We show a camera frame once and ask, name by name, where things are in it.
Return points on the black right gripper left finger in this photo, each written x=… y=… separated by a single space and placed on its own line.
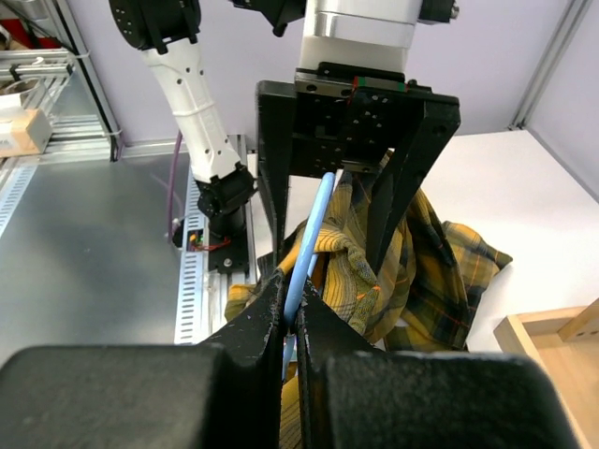
x=224 y=392

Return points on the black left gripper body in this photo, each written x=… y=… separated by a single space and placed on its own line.
x=345 y=115

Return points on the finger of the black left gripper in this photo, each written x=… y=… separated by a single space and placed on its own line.
x=421 y=124
x=275 y=108

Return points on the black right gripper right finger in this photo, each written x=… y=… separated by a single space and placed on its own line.
x=353 y=395

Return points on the light blue wire hanger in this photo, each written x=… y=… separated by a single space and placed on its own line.
x=305 y=260

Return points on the yellow plaid flannel shirt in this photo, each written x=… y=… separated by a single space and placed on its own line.
x=426 y=294

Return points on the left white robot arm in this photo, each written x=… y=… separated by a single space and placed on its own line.
x=373 y=34

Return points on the wooden clothes rack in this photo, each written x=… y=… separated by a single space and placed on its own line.
x=564 y=343

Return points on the cardboard box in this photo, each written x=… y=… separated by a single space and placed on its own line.
x=25 y=135

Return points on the slotted cable duct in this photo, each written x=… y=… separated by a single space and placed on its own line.
x=192 y=312

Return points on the aluminium mounting rail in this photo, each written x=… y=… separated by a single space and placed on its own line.
x=233 y=264

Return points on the aluminium frame post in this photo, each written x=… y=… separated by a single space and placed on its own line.
x=558 y=44

